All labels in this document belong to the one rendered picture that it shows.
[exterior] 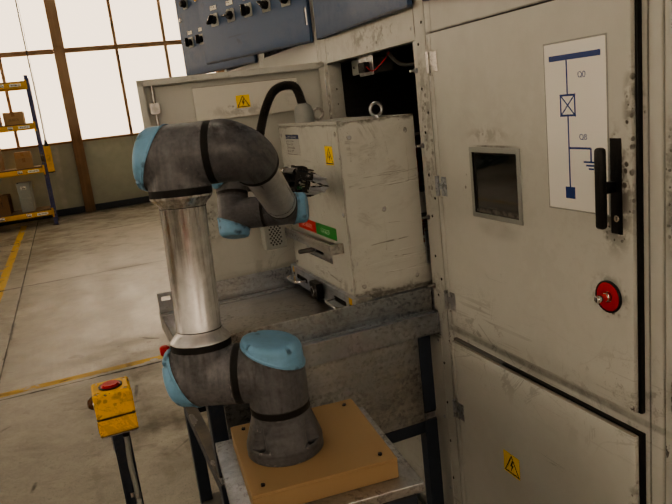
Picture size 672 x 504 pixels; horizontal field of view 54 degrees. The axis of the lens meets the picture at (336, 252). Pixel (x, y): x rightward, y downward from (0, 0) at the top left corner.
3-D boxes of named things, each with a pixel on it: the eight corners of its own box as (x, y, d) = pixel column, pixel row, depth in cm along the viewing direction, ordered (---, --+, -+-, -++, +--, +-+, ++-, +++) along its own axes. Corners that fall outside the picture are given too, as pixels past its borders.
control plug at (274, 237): (266, 251, 211) (259, 197, 207) (262, 248, 216) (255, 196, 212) (289, 246, 214) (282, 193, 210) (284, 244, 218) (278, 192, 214)
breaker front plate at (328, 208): (352, 302, 178) (332, 124, 167) (294, 269, 222) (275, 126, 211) (356, 301, 178) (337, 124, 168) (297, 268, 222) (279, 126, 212)
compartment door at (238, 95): (174, 296, 232) (136, 82, 216) (345, 267, 246) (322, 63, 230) (174, 301, 226) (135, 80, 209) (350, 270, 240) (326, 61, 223)
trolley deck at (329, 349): (198, 397, 158) (194, 374, 157) (162, 328, 215) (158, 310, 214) (440, 332, 182) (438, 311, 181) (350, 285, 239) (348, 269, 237)
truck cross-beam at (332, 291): (357, 321, 176) (355, 300, 175) (292, 280, 225) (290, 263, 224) (374, 317, 178) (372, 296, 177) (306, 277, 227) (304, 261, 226)
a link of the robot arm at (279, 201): (267, 101, 115) (308, 189, 163) (206, 108, 116) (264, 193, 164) (270, 163, 113) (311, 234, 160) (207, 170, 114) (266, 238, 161)
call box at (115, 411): (100, 440, 140) (91, 396, 138) (98, 425, 147) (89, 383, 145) (139, 429, 143) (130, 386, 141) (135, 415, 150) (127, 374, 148)
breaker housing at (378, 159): (356, 302, 178) (336, 121, 167) (296, 268, 223) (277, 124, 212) (511, 266, 196) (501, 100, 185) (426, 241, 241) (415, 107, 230)
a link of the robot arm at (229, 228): (260, 231, 154) (258, 185, 156) (214, 235, 155) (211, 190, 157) (267, 236, 162) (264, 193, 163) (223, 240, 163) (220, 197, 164)
